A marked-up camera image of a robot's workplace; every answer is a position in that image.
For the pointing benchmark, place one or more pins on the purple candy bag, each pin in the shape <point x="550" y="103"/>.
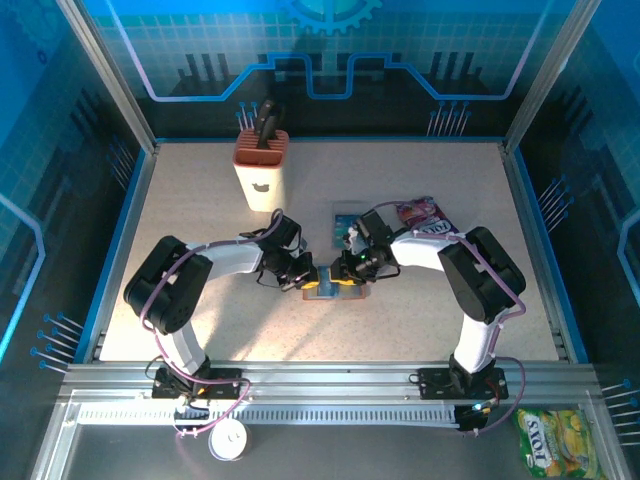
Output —
<point x="420" y="210"/>

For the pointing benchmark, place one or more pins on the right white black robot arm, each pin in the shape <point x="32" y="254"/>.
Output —
<point x="415" y="247"/>

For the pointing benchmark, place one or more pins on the yellow green candy bag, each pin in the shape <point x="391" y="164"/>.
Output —
<point x="560" y="440"/>

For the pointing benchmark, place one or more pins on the brown leather card holder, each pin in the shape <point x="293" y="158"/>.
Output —
<point x="359" y="294"/>

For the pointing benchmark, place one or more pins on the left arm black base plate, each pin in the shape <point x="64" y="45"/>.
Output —
<point x="225" y="387"/>

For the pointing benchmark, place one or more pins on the aluminium table side rail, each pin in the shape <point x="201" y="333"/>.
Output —
<point x="526" y="215"/>
<point x="134" y="215"/>

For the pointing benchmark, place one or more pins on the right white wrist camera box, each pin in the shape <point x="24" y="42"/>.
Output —
<point x="353" y="239"/>

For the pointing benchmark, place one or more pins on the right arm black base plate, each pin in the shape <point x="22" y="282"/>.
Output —
<point x="435" y="384"/>

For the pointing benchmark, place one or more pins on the cream knife block brown top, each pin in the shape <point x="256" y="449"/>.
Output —
<point x="262" y="180"/>

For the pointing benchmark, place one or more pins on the teal credit card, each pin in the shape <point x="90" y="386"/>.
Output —
<point x="340" y="241"/>

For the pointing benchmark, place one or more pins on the black electronics box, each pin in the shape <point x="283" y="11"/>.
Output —
<point x="472" y="419"/>

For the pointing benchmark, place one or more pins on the aluminium mounting rail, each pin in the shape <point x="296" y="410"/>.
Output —
<point x="325" y="380"/>

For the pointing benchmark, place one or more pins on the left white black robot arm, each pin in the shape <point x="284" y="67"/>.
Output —
<point x="235" y="255"/>

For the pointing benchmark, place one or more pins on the aluminium frame post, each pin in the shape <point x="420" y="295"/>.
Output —
<point x="111" y="75"/>
<point x="548" y="75"/>

